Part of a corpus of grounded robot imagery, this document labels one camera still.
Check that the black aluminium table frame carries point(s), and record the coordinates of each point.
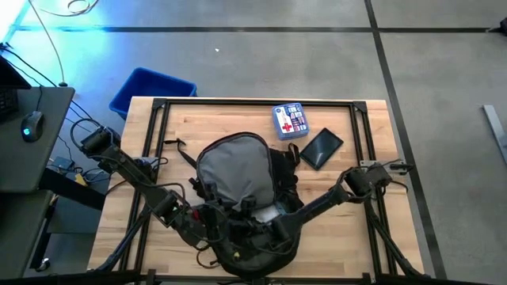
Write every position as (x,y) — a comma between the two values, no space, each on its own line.
(328,103)

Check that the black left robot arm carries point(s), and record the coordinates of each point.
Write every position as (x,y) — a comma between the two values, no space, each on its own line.
(130,170)

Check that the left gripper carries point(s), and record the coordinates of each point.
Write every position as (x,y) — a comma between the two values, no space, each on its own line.
(202,227)

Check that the dark grey desk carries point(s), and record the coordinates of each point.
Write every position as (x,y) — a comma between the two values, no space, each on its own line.
(24,166)

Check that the black backpack grey lining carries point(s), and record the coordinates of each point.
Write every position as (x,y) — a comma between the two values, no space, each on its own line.
(237,170)

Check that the dark floor object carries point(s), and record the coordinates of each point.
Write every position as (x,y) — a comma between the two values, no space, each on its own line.
(504,25)

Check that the grey metal bar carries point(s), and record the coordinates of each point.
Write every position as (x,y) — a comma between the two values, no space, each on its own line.
(496,126)

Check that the blue first aid kit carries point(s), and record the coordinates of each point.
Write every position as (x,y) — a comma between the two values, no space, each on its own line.
(290,122)

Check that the black laptop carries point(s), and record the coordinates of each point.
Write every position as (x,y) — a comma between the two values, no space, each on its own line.
(10,77)

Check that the caster wheel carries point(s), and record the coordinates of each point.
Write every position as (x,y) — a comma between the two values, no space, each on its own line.
(44,264)

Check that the black computer mouse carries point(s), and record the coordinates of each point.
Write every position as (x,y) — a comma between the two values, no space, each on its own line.
(32,126)

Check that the blue plastic bin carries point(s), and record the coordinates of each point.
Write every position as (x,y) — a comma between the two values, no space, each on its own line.
(150,85)

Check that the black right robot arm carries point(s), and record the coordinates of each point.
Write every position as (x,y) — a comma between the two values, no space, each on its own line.
(317,206)

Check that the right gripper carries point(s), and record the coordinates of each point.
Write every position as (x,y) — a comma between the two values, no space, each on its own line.
(273,229)

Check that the black power adapter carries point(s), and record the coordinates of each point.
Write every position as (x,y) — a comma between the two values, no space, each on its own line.
(62,163)

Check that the yellow tag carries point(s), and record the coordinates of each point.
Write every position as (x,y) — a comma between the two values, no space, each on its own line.
(81,179)

